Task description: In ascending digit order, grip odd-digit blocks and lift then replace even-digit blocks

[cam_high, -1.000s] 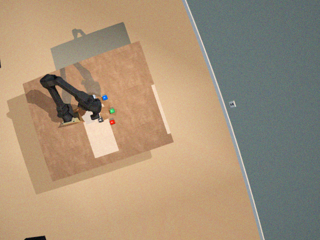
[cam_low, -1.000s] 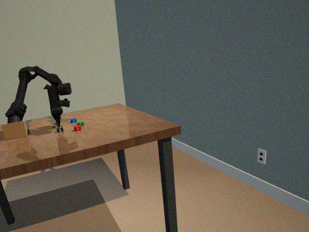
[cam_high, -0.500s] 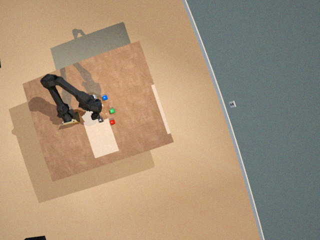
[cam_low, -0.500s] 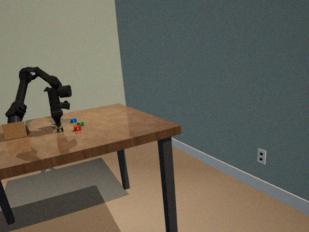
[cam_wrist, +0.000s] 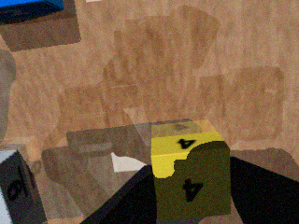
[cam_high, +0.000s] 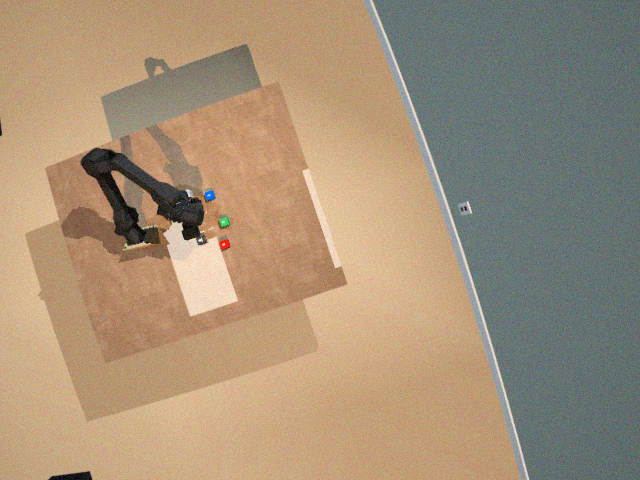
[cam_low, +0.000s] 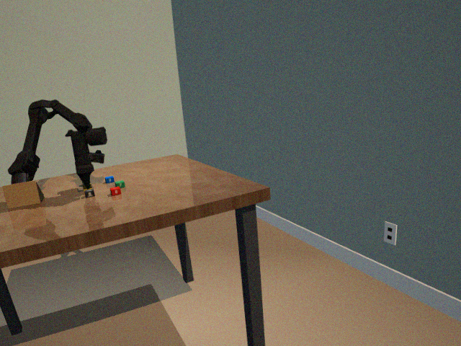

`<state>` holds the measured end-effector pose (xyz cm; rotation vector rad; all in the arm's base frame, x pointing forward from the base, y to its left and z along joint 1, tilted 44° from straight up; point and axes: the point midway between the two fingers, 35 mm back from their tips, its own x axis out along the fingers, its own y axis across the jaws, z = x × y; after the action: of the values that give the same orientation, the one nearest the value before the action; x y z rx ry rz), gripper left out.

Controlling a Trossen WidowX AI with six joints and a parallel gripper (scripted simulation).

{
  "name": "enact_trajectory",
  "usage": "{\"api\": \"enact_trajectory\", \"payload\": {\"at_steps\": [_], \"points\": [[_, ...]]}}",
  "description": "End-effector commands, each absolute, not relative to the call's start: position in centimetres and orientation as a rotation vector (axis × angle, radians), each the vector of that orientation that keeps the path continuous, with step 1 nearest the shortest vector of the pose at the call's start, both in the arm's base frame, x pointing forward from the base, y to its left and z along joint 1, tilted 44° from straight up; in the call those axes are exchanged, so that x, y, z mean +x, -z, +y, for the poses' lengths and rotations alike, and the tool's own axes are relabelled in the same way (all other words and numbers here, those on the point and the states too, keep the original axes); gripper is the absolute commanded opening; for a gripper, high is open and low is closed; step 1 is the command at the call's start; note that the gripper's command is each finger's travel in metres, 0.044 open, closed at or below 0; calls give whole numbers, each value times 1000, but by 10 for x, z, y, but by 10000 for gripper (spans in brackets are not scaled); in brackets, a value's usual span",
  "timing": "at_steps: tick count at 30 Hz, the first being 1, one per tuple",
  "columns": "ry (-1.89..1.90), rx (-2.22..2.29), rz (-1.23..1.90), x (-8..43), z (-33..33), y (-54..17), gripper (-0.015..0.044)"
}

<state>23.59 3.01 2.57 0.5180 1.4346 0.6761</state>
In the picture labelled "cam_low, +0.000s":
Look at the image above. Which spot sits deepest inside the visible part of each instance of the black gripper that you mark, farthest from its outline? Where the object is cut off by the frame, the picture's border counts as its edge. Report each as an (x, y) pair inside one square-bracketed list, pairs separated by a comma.
[(83, 167)]

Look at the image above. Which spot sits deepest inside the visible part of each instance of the red block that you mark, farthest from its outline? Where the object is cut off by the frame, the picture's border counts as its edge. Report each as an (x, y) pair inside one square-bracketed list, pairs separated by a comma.
[(115, 190)]

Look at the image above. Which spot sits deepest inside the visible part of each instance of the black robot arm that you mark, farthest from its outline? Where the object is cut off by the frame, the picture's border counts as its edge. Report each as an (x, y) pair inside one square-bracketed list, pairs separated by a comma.
[(27, 162)]

